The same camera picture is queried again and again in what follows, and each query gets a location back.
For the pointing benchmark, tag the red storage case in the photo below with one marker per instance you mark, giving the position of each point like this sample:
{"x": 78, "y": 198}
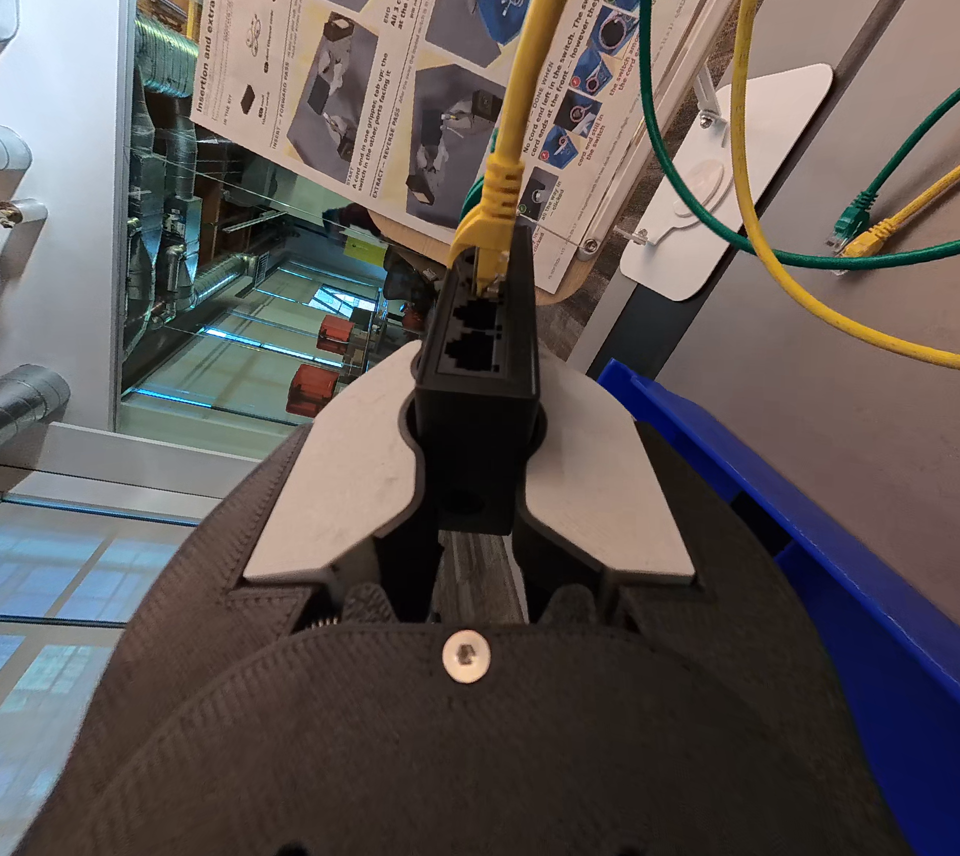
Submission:
{"x": 335, "y": 335}
{"x": 315, "y": 391}

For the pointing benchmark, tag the black ethernet switch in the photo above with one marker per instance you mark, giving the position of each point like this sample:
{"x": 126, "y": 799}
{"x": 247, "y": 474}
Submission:
{"x": 476, "y": 443}

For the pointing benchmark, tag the printed instruction poster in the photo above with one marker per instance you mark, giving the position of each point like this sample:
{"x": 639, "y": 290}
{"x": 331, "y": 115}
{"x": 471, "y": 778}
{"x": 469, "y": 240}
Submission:
{"x": 337, "y": 46}

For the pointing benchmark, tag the clear poster holder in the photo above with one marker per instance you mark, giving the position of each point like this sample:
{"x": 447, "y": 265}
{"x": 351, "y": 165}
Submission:
{"x": 660, "y": 121}

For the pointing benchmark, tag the large glass window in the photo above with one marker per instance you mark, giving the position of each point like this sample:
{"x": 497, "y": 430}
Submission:
{"x": 60, "y": 571}

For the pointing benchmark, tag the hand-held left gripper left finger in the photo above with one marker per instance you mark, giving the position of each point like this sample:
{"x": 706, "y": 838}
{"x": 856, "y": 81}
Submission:
{"x": 352, "y": 481}

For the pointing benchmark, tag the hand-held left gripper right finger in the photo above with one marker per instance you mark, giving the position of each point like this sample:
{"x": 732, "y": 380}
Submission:
{"x": 592, "y": 488}

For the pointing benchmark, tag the small yellow sign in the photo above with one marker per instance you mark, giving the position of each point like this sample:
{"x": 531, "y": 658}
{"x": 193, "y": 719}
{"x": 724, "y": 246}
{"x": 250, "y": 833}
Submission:
{"x": 366, "y": 248}

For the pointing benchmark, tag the white stand base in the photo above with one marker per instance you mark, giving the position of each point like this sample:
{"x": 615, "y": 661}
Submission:
{"x": 780, "y": 121}

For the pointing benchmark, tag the blue plastic bin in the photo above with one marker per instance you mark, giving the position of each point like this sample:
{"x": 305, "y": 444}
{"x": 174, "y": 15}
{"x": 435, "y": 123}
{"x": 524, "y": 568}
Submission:
{"x": 862, "y": 571}

